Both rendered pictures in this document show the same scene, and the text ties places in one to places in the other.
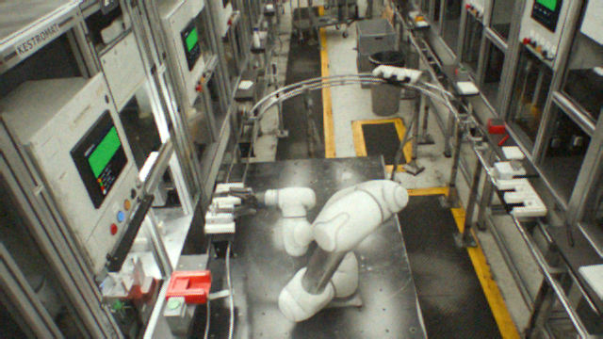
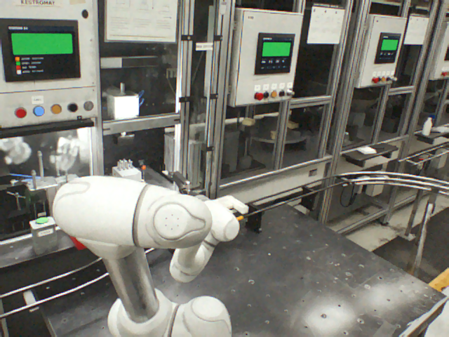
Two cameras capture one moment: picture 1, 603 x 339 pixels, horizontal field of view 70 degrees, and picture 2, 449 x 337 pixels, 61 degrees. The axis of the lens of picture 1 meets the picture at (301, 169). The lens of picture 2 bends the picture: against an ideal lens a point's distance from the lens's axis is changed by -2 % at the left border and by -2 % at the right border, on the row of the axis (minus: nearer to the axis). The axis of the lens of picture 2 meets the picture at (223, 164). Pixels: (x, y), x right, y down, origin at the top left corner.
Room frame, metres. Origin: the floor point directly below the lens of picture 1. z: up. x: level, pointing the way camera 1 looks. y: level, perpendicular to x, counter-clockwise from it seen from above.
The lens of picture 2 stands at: (0.67, -0.80, 1.82)
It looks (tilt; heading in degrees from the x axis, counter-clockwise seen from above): 23 degrees down; 46
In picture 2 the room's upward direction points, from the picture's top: 5 degrees clockwise
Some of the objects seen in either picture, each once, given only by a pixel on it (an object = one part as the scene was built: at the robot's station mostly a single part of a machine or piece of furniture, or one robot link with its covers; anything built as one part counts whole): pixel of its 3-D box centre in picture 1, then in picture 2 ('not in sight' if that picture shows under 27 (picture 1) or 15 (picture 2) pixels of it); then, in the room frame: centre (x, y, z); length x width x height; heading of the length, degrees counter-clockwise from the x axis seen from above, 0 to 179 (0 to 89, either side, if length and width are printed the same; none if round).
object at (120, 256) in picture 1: (131, 227); (43, 126); (1.11, 0.58, 1.37); 0.36 x 0.04 x 0.04; 176
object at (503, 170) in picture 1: (509, 168); not in sight; (1.81, -1.09, 0.92); 0.13 x 0.10 x 0.09; 86
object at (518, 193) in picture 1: (514, 194); not in sight; (1.70, -1.08, 0.84); 0.37 x 0.14 x 0.10; 176
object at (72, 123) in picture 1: (63, 172); (27, 54); (1.12, 0.72, 1.60); 0.42 x 0.29 x 0.46; 176
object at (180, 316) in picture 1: (175, 314); (43, 234); (1.05, 0.52, 0.97); 0.08 x 0.08 x 0.12; 86
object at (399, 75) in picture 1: (396, 76); not in sight; (3.31, -0.85, 0.84); 0.37 x 0.14 x 0.10; 54
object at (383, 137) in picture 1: (382, 143); not in sight; (3.63, -0.82, 0.01); 1.00 x 0.55 x 0.01; 176
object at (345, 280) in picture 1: (337, 267); (203, 330); (1.31, -0.12, 0.85); 0.18 x 0.16 x 0.22; 128
